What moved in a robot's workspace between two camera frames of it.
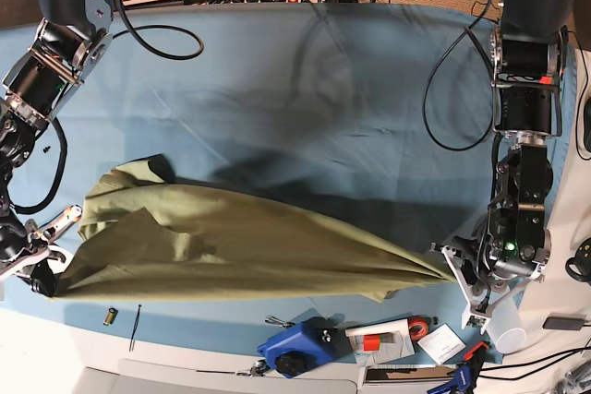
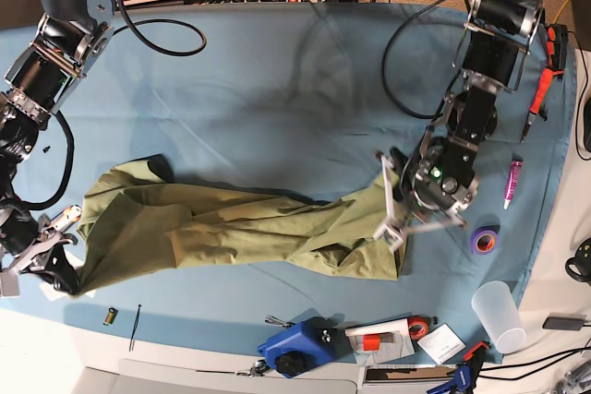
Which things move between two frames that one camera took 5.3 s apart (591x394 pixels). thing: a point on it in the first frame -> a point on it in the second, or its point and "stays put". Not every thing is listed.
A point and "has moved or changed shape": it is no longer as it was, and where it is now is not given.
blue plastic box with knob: [304, 345] stays put
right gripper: [515, 249] -> [438, 181]
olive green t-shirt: [152, 235] has moved or changed shape
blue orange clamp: [465, 375] stays put
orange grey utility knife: [54, 227] stays put
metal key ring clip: [259, 368] stays put
